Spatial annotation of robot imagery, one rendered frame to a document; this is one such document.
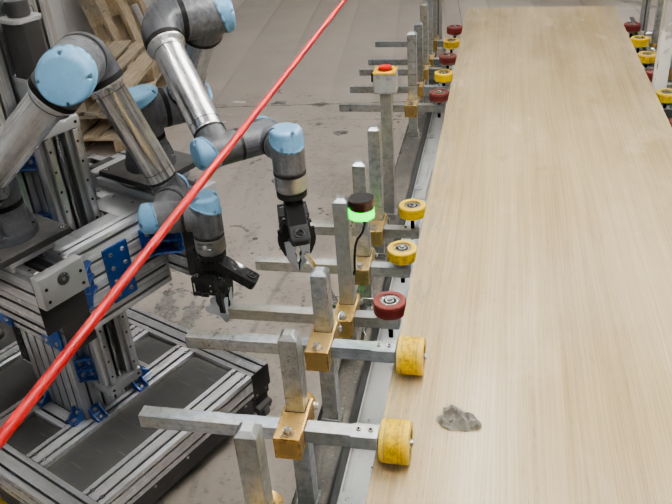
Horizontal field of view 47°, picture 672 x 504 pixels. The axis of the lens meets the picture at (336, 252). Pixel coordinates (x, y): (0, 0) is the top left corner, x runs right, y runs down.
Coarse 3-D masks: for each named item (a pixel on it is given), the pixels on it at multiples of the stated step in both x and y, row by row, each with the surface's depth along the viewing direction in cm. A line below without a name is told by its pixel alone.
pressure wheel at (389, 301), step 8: (376, 296) 186; (384, 296) 186; (392, 296) 186; (400, 296) 185; (376, 304) 183; (384, 304) 183; (392, 304) 183; (400, 304) 182; (376, 312) 183; (384, 312) 182; (392, 312) 181; (400, 312) 182; (392, 336) 189
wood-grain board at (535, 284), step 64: (512, 64) 336; (576, 64) 330; (640, 64) 324; (448, 128) 277; (512, 128) 273; (576, 128) 269; (640, 128) 265; (448, 192) 233; (512, 192) 230; (576, 192) 227; (640, 192) 224; (448, 256) 201; (512, 256) 199; (576, 256) 197; (640, 256) 195; (448, 320) 176; (512, 320) 175; (576, 320) 173; (640, 320) 172; (448, 384) 157; (512, 384) 156; (576, 384) 155; (640, 384) 154; (448, 448) 142; (512, 448) 141; (576, 448) 140; (640, 448) 139
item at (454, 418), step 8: (448, 408) 150; (456, 408) 149; (440, 416) 148; (448, 416) 149; (456, 416) 147; (464, 416) 148; (472, 416) 148; (440, 424) 147; (448, 424) 146; (456, 424) 146; (464, 424) 146; (472, 424) 146; (480, 424) 146
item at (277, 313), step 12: (240, 312) 193; (252, 312) 193; (264, 312) 192; (276, 312) 191; (288, 312) 190; (300, 312) 190; (312, 312) 190; (360, 312) 188; (372, 312) 188; (360, 324) 188; (372, 324) 187; (384, 324) 186; (396, 324) 186
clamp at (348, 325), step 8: (344, 304) 190; (352, 304) 190; (360, 304) 195; (336, 312) 187; (352, 312) 187; (344, 320) 184; (352, 320) 185; (344, 328) 185; (352, 328) 185; (344, 336) 186; (352, 336) 186
